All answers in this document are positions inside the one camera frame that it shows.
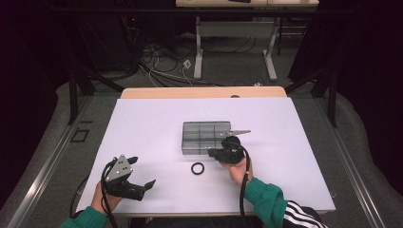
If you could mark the aluminium floor rail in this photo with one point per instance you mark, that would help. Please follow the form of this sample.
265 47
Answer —
47 171
355 171

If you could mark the white power adapter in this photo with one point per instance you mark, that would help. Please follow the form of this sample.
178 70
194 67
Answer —
187 64

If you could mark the black metal stand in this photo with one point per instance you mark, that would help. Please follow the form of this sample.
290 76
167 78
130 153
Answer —
73 101
332 101

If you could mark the person's left hand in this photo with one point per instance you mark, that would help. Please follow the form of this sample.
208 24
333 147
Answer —
106 202

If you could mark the clear plastic compartment box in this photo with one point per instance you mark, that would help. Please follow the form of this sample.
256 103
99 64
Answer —
202 137

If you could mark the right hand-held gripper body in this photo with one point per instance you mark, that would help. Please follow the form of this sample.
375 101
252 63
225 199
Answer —
233 153

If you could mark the white table mat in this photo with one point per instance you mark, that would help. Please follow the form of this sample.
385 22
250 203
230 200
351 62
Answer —
152 126

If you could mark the white desk with metal legs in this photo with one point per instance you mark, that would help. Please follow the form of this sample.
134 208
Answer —
234 29

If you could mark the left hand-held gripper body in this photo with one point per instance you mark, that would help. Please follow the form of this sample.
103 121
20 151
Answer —
118 169

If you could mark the dark curtain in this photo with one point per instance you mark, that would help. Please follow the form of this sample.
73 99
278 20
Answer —
370 95
25 95

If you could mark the person's right hand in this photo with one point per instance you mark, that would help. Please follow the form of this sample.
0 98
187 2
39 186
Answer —
239 172

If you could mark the light wooden table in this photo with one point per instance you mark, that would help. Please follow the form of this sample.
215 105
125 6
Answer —
190 92

